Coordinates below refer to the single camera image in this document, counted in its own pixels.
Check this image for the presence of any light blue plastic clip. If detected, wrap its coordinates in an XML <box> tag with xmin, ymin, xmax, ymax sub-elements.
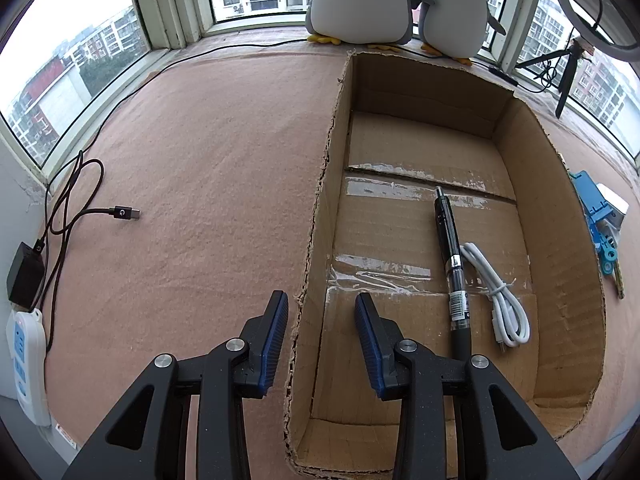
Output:
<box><xmin>595</xmin><ymin>232</ymin><xmax>620</xmax><ymax>279</ymax></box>

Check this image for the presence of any black pen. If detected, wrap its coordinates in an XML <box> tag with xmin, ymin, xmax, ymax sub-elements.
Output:
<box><xmin>432</xmin><ymin>186</ymin><xmax>473</xmax><ymax>361</ymax></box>

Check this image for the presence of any blue plastic holder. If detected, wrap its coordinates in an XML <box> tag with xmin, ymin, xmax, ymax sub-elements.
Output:
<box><xmin>569</xmin><ymin>170</ymin><xmax>608</xmax><ymax>247</ymax></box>

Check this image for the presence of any black USB-C cable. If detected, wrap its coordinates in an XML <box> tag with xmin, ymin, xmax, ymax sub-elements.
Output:
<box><xmin>37</xmin><ymin>158</ymin><xmax>141</xmax><ymax>257</ymax></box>

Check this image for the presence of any pink felt mat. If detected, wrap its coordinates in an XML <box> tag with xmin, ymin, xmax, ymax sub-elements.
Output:
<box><xmin>42</xmin><ymin>27</ymin><xmax>640</xmax><ymax>480</ymax></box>

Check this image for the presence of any thin black cable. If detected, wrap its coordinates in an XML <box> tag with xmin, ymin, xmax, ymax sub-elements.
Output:
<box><xmin>44</xmin><ymin>37</ymin><xmax>321</xmax><ymax>356</ymax></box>

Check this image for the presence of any large penguin plush toy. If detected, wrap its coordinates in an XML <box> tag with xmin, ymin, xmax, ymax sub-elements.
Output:
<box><xmin>298</xmin><ymin>0</ymin><xmax>434</xmax><ymax>49</ymax></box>

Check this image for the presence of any small penguin plush toy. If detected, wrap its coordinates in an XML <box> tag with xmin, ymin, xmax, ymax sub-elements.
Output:
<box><xmin>416</xmin><ymin>0</ymin><xmax>507</xmax><ymax>66</ymax></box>

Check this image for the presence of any black power adapter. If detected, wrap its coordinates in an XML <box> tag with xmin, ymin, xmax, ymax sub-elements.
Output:
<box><xmin>6</xmin><ymin>241</ymin><xmax>46</xmax><ymax>311</ymax></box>

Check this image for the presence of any white ring light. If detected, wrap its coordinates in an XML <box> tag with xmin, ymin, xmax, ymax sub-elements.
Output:
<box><xmin>552</xmin><ymin>0</ymin><xmax>640</xmax><ymax>64</ymax></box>

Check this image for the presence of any cardboard box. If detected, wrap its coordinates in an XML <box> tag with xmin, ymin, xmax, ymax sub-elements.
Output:
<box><xmin>282</xmin><ymin>49</ymin><xmax>608</xmax><ymax>476</ymax></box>

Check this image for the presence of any white power strip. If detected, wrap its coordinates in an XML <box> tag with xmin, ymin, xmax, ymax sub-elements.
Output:
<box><xmin>6</xmin><ymin>309</ymin><xmax>53</xmax><ymax>427</ymax></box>

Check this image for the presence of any black mini tripod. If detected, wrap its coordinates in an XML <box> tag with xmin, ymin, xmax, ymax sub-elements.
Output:
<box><xmin>515</xmin><ymin>40</ymin><xmax>594</xmax><ymax>120</ymax></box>

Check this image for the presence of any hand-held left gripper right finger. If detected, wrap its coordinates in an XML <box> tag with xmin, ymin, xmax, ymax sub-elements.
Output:
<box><xmin>354</xmin><ymin>292</ymin><xmax>581</xmax><ymax>480</ymax></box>

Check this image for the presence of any grey tin box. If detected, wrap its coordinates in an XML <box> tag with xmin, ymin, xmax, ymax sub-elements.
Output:
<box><xmin>597</xmin><ymin>183</ymin><xmax>630</xmax><ymax>234</ymax></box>

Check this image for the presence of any white USB cable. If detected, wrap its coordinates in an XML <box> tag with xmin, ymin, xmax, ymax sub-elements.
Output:
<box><xmin>459</xmin><ymin>242</ymin><xmax>531</xmax><ymax>356</ymax></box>

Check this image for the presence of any small wooden piece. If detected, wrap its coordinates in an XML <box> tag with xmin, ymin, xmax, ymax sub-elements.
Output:
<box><xmin>611</xmin><ymin>262</ymin><xmax>627</xmax><ymax>301</ymax></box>

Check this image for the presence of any white window frame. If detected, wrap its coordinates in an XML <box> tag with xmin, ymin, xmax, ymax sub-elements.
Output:
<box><xmin>0</xmin><ymin>0</ymin><xmax>640</xmax><ymax>197</ymax></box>

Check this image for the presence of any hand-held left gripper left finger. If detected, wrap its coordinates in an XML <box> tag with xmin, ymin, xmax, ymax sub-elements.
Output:
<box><xmin>62</xmin><ymin>290</ymin><xmax>290</xmax><ymax>480</ymax></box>

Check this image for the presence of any black inline cable remote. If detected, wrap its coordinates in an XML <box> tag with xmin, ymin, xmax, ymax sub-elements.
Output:
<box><xmin>487</xmin><ymin>64</ymin><xmax>520</xmax><ymax>86</ymax></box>

